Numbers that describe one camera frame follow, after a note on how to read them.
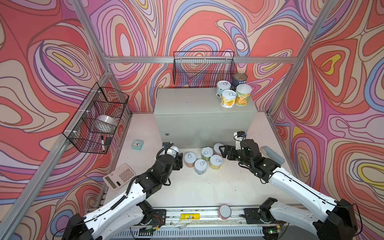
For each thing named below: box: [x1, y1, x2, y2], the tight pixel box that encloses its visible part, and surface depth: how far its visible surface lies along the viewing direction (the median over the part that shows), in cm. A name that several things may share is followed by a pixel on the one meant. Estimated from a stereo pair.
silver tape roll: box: [92, 114, 118, 134], surface depth 74 cm
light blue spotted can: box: [216, 80, 232, 98], surface depth 80 cm
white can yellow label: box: [209, 154, 223, 170], surface depth 90 cm
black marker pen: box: [101, 135, 105, 153], surface depth 74 cm
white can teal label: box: [194, 158, 207, 175], surface depth 88 cm
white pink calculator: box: [103, 163, 136, 191], surface depth 87 cm
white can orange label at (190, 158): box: [184, 152, 197, 168], surface depth 90 cm
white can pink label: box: [167, 146, 180, 159], surface depth 69 cm
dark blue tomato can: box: [230, 72, 248, 92], surface depth 76 cm
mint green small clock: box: [131, 139, 144, 151], surface depth 101 cm
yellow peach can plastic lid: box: [235, 83, 252, 107], surface depth 74 cm
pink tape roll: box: [218, 204, 232, 220], surface depth 72 cm
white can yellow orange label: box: [220, 89, 237, 109], surface depth 74 cm
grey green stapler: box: [260, 146, 285, 165], surface depth 94 cm
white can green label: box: [201, 146, 214, 162], surface depth 93 cm
